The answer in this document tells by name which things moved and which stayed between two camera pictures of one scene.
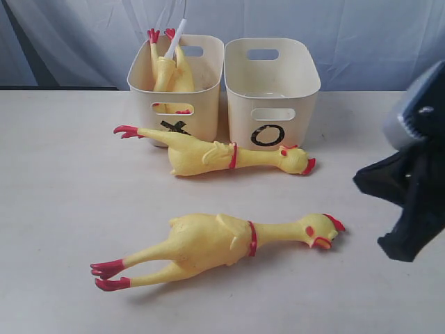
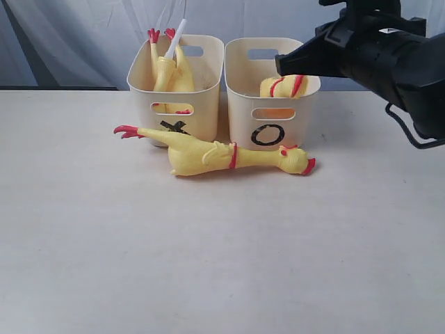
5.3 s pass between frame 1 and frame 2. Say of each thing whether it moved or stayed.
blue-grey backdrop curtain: stayed
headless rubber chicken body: stayed
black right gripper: moved
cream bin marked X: stayed
